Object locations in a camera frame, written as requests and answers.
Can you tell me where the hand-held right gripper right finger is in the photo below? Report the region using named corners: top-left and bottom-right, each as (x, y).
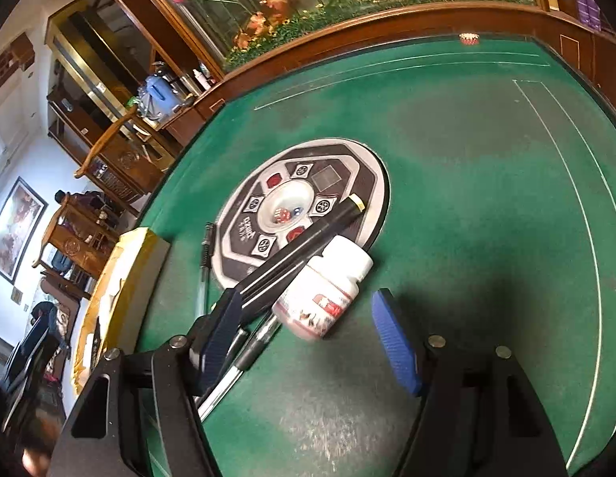
top-left (371, 288), bottom-right (569, 477)

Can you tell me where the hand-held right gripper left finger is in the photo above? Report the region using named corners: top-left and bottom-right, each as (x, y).
top-left (47, 288), bottom-right (244, 477)

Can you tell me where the black gel pen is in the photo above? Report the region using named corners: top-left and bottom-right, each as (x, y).
top-left (233, 313), bottom-right (281, 371)

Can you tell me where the silver pen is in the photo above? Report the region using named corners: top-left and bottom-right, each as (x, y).
top-left (196, 328), bottom-right (250, 421)

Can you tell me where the clear pen black grip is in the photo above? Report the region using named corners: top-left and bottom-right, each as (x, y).
top-left (198, 223), bottom-right (219, 319)

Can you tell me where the white bottle red label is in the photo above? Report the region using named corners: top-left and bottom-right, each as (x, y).
top-left (272, 235), bottom-right (374, 341)

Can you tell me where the white foam box yellow tape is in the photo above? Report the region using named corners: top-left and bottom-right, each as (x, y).
top-left (72, 227), bottom-right (172, 398)

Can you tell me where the black marker yellow tip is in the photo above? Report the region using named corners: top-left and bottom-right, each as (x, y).
top-left (233, 195), bottom-right (364, 309)

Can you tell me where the round dice panel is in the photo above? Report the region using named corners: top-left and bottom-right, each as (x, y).
top-left (214, 140), bottom-right (391, 290)

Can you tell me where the wooden chair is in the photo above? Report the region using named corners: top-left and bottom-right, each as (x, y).
top-left (74, 104), bottom-right (184, 204)
top-left (32, 191), bottom-right (120, 279)

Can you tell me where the blue thermos jug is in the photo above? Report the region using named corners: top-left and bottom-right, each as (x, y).
top-left (139, 76), bottom-right (182, 120)

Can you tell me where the artificial flower display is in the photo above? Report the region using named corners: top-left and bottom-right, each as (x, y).
top-left (134, 0), bottom-right (537, 73)

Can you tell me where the framed wall painting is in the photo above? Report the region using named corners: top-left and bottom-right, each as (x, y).
top-left (0, 176), bottom-right (47, 286)

